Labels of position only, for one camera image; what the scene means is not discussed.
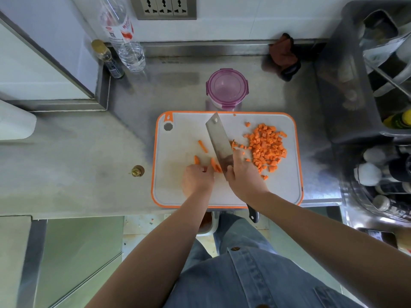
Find person's left hand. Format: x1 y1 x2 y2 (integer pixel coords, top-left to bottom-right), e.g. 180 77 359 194
181 164 215 198

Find person's right hand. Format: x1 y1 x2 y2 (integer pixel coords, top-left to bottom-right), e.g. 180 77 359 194
226 150 270 206

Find brown-centred carrot end slice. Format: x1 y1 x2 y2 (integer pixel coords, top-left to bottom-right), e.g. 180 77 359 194
194 155 223 174

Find pile of diced carrot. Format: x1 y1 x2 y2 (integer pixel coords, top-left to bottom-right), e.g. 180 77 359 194
230 121 288 181

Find black-handled kitchen knife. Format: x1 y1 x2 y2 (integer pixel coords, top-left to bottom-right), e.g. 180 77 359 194
205 113 260 223

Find purple lidded container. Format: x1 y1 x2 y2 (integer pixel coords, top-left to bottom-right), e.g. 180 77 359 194
205 68 250 112

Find person's left forearm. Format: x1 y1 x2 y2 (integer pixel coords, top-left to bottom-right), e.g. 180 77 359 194
85 192 212 308

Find person's right forearm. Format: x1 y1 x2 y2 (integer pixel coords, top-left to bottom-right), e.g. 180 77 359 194
255 191 411 308

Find white orange-rimmed cutting board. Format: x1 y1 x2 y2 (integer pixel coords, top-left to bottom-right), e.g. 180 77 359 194
151 111 304 210

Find white waste bin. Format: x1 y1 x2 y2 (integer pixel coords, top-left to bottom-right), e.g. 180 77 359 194
197 210 220 237

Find blue denim trousers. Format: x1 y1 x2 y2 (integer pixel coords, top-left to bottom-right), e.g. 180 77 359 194
181 214 277 273

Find pale green cabinet front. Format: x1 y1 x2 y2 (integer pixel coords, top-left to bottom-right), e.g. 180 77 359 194
268 207 343 292
33 216 124 308

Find blue denim shirt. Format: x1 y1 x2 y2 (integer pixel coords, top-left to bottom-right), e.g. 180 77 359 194
164 246 365 308

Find clear round basin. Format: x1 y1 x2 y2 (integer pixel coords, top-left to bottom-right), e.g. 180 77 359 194
342 149 411 222

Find group of seasoning bottles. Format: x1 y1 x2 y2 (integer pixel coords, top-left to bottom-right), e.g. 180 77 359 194
353 144 411 220

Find dark red cloth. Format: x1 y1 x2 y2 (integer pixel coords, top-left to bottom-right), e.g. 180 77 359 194
269 33 301 82

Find small gold-capped bottle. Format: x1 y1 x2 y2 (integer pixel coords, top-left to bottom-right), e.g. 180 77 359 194
91 39 125 80

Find clear plastic water bottle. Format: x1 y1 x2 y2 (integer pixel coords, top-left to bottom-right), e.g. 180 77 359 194
98 0 146 73

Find black rectangular device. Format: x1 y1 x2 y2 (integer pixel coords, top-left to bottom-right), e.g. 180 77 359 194
358 228 399 249

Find yellow-capped sauce bottle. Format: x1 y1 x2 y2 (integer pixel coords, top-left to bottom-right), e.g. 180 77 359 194
382 109 411 129

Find white and black bag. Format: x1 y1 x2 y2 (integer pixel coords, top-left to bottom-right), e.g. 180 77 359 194
359 9 411 98

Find metal utensil handle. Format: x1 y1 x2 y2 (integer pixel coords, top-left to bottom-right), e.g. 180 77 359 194
366 59 411 98

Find grey wall socket panel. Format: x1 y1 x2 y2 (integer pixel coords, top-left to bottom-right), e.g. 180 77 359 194
129 0 197 21

